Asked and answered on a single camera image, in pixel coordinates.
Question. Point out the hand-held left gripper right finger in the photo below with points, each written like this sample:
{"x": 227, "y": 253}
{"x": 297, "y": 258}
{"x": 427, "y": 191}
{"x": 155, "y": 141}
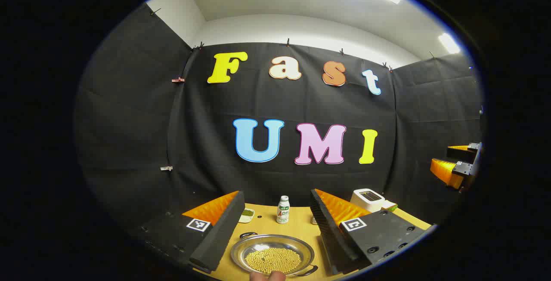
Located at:
{"x": 328, "y": 229}

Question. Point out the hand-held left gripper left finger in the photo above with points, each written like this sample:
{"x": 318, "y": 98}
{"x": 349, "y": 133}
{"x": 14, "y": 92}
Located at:
{"x": 224, "y": 225}

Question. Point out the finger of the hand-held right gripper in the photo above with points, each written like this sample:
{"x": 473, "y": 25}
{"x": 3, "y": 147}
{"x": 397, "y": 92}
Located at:
{"x": 445, "y": 171}
{"x": 462, "y": 154}

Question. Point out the stainless steel pot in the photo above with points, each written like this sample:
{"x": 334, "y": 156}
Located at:
{"x": 241, "y": 253}

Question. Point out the pile of yellow soybeans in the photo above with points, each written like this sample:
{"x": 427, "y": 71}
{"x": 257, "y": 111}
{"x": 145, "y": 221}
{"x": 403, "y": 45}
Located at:
{"x": 273, "y": 260}

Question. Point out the white divided bean dish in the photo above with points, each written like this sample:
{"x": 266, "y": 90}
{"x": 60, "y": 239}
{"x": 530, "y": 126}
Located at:
{"x": 247, "y": 215}

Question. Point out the white bottle with green label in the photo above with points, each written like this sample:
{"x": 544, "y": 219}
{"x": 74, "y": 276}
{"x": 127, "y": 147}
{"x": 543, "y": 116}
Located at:
{"x": 283, "y": 212}

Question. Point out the white toaster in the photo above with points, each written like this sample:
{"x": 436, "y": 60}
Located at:
{"x": 366, "y": 199}

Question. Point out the toy sandwich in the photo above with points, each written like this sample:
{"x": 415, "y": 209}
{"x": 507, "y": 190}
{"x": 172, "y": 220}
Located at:
{"x": 389, "y": 205}

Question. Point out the small ceiling light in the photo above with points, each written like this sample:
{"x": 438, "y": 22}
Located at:
{"x": 449, "y": 43}

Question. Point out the wooden clip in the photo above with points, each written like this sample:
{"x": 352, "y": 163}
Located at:
{"x": 177, "y": 80}

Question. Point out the row of small dark clips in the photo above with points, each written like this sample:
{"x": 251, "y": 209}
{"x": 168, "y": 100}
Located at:
{"x": 288, "y": 41}

